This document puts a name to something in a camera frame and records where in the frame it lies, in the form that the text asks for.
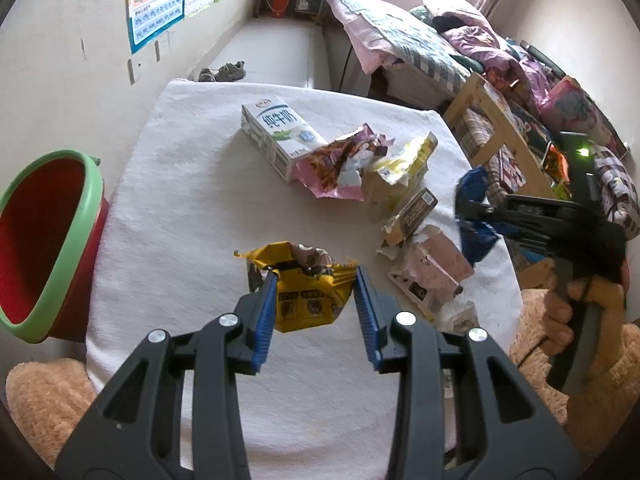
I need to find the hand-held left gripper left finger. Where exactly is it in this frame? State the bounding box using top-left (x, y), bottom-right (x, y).
top-left (55, 270), bottom-right (279, 480)

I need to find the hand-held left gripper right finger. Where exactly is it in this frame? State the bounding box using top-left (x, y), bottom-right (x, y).
top-left (352, 265), bottom-right (584, 480)

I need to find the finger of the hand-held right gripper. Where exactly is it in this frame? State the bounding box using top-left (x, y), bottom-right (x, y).
top-left (455, 195), bottom-right (508, 226)
top-left (462, 222), bottom-right (553, 258)

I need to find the blue snack wrapper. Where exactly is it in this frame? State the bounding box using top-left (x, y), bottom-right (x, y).
top-left (454, 166), bottom-right (502, 267)

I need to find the yellow snack wrapper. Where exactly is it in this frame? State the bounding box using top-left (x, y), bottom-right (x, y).
top-left (234, 241), bottom-right (360, 334)

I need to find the brown snack wrapper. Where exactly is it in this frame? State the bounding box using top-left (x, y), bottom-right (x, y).
top-left (381, 188), bottom-right (440, 247)

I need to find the white milk carton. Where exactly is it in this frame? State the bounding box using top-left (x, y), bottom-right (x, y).
top-left (241, 96), bottom-right (330, 183)

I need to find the red bucket with green rim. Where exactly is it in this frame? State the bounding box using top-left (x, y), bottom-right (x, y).
top-left (0, 149), bottom-right (109, 345)

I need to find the person's right forearm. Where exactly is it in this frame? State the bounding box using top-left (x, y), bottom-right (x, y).
top-left (567, 322), bottom-right (640, 455)

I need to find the person's right hand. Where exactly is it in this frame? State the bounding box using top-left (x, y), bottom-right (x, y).
top-left (541, 279), bottom-right (627, 357)

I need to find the plaid pillow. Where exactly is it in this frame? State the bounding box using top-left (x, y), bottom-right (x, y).
top-left (594, 147), bottom-right (640, 239)

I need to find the pink and white wrapper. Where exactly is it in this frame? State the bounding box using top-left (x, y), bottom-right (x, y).
top-left (387, 225), bottom-right (475, 323)

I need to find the smartphone with lit screen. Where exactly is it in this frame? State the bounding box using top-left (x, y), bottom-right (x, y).
top-left (542, 141), bottom-right (571, 187)

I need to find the person's right leg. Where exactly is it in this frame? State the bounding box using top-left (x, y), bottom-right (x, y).
top-left (509, 287), bottom-right (570, 427)

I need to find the pale yellow wrapper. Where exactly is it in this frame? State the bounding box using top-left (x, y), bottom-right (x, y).
top-left (361, 131), bottom-right (440, 221)

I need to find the clear crumpled wrapper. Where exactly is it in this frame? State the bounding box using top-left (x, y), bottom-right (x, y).
top-left (434, 300), bottom-right (482, 337)

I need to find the pink printed bag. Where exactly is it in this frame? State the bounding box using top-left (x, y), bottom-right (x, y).
top-left (536, 76), bottom-right (619, 147)

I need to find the pink chocolate stick wrapper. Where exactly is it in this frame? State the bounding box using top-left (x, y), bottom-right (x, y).
top-left (292, 122), bottom-right (396, 202)

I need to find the purple quilt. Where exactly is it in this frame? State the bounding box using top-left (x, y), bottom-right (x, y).
top-left (442, 25), bottom-right (552, 92)

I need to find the pink pillow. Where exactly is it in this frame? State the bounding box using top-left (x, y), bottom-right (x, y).
top-left (421, 0), bottom-right (494, 29)

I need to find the blue chart wall poster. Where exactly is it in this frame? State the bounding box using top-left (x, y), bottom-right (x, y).
top-left (126, 0), bottom-right (187, 55)

